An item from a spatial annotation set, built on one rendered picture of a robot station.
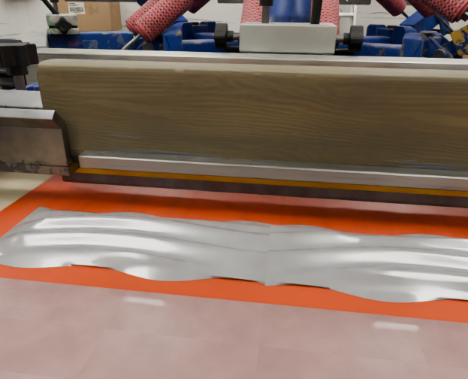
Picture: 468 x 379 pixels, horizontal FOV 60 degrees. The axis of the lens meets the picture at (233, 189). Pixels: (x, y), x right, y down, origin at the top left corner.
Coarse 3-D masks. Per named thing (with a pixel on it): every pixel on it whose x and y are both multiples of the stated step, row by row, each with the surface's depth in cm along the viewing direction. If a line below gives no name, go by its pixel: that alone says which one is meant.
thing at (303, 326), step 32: (288, 224) 30; (320, 224) 30; (352, 224) 30; (384, 224) 30; (416, 224) 30; (448, 224) 30; (288, 288) 23; (320, 288) 23; (288, 320) 21; (320, 320) 21; (352, 320) 21; (384, 320) 21; (416, 320) 21; (448, 320) 21; (288, 352) 19; (320, 352) 19; (352, 352) 19; (384, 352) 19; (416, 352) 19; (448, 352) 19
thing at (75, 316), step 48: (48, 192) 34; (96, 192) 34; (144, 192) 34; (192, 192) 34; (0, 288) 23; (48, 288) 23; (96, 288) 23; (144, 288) 23; (192, 288) 23; (240, 288) 23; (0, 336) 19; (48, 336) 19; (96, 336) 19; (144, 336) 19; (192, 336) 20; (240, 336) 20
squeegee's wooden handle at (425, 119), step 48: (48, 96) 30; (96, 96) 30; (144, 96) 29; (192, 96) 29; (240, 96) 29; (288, 96) 28; (336, 96) 28; (384, 96) 27; (432, 96) 27; (96, 144) 32; (144, 144) 31; (192, 144) 30; (240, 144) 30; (288, 144) 30; (336, 144) 29; (384, 144) 29; (432, 144) 28
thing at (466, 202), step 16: (64, 176) 34; (80, 176) 34; (96, 176) 34; (112, 176) 34; (128, 176) 33; (224, 192) 33; (240, 192) 33; (256, 192) 33; (272, 192) 32; (288, 192) 32; (304, 192) 32; (320, 192) 32; (336, 192) 32; (352, 192) 31; (368, 192) 31; (384, 192) 31
